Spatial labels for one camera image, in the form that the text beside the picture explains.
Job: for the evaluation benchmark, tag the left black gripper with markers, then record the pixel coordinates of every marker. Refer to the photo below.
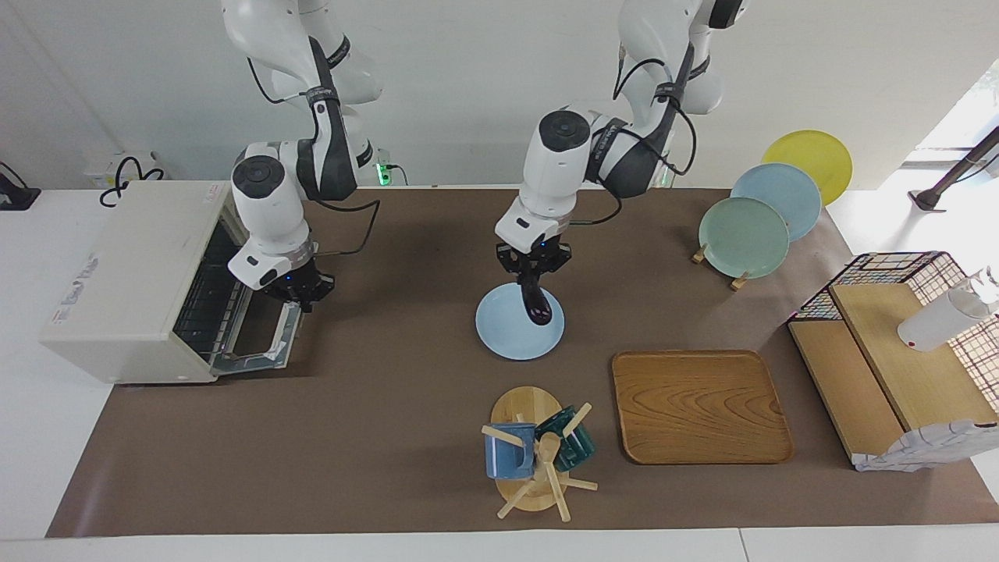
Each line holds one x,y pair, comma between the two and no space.
546,254

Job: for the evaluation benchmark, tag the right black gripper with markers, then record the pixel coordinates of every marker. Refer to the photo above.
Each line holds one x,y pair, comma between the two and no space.
300,282

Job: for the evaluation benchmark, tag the dark purple eggplant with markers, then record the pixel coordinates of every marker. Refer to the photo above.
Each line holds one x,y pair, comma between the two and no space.
538,308

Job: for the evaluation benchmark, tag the light blue round plate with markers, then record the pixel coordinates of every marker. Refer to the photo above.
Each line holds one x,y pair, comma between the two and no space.
507,332

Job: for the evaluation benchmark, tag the beige toaster oven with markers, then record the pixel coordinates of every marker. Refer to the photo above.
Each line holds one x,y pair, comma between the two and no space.
133,273

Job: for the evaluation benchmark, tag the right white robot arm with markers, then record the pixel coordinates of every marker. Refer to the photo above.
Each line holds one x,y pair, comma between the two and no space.
269,203

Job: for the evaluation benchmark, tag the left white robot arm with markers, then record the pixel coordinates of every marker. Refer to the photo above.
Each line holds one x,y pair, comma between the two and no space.
550,172

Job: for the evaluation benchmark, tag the wooden mug tree stand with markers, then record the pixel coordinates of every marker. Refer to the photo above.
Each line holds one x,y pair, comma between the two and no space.
527,406

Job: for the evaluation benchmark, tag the brown table mat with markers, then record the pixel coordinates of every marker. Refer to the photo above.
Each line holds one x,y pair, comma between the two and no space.
390,437

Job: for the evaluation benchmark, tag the dark green mug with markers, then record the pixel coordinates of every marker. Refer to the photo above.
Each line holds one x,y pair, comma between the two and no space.
576,445

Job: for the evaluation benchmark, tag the blue grey mug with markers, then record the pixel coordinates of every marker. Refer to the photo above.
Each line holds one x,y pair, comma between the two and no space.
503,460

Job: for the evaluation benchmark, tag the wooden plate rack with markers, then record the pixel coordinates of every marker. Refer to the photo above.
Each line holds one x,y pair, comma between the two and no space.
739,281

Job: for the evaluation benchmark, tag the rectangular wooden serving tray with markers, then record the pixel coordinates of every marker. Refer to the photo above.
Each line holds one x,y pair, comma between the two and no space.
698,406

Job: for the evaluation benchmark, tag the pale green plate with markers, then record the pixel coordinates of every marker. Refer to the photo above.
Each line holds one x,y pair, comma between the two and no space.
741,238

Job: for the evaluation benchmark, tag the white power strip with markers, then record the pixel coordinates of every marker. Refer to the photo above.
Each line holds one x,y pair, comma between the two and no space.
95,168

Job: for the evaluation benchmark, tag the light blue racked plate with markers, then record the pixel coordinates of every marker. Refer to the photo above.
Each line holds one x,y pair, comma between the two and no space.
788,191

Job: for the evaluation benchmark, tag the black desk device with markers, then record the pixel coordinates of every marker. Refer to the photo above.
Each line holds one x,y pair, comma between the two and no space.
19,199

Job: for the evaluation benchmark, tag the yellow plate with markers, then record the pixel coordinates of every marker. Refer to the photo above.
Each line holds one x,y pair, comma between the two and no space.
815,156

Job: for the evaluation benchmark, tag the black pole stand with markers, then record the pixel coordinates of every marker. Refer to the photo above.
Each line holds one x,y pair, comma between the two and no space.
929,199

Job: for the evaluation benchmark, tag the white spray bottle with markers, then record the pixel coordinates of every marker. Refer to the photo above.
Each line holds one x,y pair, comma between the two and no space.
940,320

